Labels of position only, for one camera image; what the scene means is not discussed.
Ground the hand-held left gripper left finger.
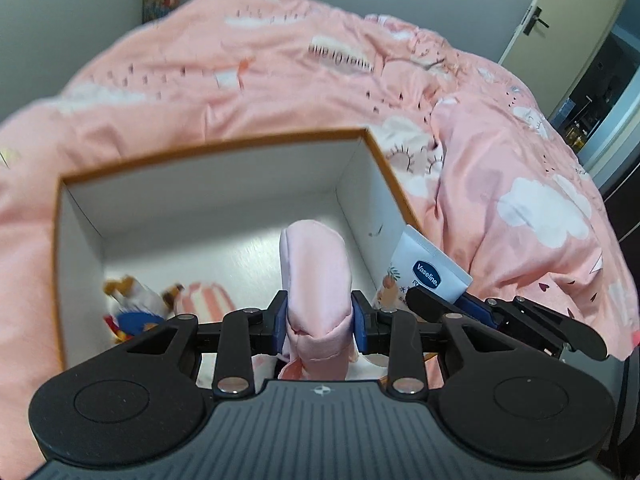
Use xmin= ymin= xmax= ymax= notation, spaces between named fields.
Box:
xmin=125 ymin=291 xmax=290 ymax=397

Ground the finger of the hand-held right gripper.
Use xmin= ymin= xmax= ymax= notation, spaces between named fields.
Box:
xmin=406 ymin=286 xmax=466 ymax=323
xmin=457 ymin=294 xmax=609 ymax=363

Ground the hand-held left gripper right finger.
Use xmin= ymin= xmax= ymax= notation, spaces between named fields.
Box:
xmin=351 ymin=291 xmax=506 ymax=397

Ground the white lotion tube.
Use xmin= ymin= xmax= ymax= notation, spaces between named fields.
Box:
xmin=375 ymin=225 xmax=473 ymax=311

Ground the pink fabric pouch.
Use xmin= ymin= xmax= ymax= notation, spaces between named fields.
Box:
xmin=277 ymin=220 xmax=357 ymax=381

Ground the orange-edged white cardboard box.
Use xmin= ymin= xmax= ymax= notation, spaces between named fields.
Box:
xmin=52 ymin=127 xmax=428 ymax=396

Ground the pink striped cloth item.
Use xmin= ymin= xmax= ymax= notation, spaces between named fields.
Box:
xmin=172 ymin=282 xmax=238 ymax=326

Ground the dark cabinet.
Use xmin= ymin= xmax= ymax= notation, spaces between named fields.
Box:
xmin=602 ymin=175 xmax=640 ymax=358

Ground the duck plush toy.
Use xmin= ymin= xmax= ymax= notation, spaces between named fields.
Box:
xmin=102 ymin=275 xmax=186 ymax=346

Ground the pink printed blanket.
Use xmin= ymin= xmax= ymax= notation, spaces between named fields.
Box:
xmin=0 ymin=0 xmax=636 ymax=411

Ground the cream door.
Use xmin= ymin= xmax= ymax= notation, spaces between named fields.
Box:
xmin=500 ymin=0 xmax=633 ymax=121

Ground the black door handle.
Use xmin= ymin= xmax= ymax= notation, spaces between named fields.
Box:
xmin=522 ymin=5 xmax=551 ymax=36

